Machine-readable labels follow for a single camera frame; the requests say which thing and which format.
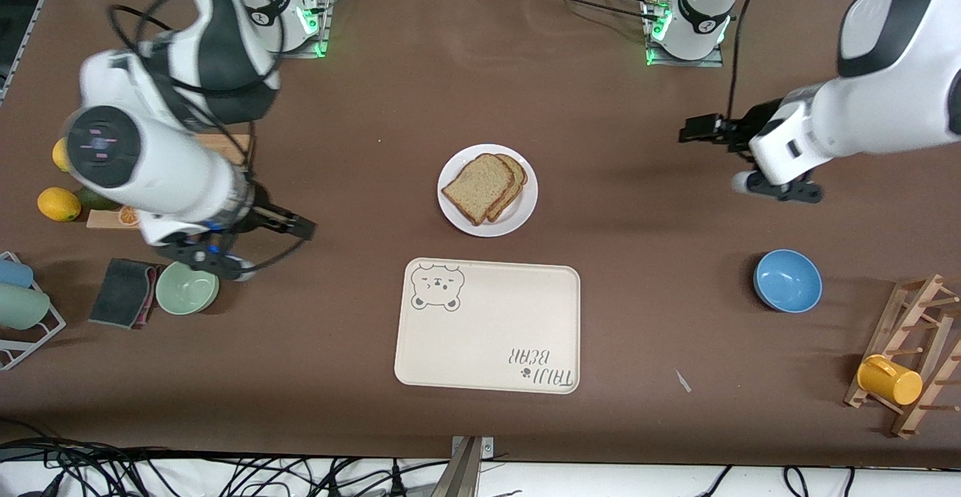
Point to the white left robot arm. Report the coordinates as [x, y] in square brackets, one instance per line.
[886, 106]

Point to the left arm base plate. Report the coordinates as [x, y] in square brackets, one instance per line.
[717, 58]

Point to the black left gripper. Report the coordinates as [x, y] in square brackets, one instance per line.
[753, 126]

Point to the blue bowl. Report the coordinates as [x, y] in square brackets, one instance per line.
[788, 281]

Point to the aluminium profile bar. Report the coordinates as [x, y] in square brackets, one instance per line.
[464, 471]

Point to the white round plate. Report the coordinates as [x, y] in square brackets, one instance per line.
[458, 219]

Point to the wooden mug rack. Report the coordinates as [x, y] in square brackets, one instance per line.
[912, 309]

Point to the light blue cup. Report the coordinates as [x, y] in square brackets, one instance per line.
[13, 273]

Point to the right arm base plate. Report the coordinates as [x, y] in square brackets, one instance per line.
[324, 20]

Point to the orange fruit slice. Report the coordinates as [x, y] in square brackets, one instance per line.
[129, 216]

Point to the cream bear print tray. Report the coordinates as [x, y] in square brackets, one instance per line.
[488, 332]

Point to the wooden cutting board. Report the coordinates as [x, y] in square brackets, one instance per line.
[225, 144]

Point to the dark grey folded cloth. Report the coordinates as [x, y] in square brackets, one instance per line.
[120, 294]

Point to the dark green avocado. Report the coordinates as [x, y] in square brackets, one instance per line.
[94, 200]

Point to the yellow mug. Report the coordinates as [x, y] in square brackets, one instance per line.
[890, 381]

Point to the yellow lemon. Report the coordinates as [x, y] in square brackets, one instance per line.
[60, 155]
[58, 204]

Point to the pale green bowl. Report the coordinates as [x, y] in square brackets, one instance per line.
[184, 294]

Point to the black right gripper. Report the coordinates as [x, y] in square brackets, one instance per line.
[262, 213]

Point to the small grey tape scrap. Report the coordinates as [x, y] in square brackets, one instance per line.
[682, 381]

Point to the pale green cup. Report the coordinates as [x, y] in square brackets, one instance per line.
[21, 308]

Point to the plain brown bread slice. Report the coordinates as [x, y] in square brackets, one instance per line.
[479, 188]

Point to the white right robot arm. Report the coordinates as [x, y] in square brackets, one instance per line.
[165, 174]

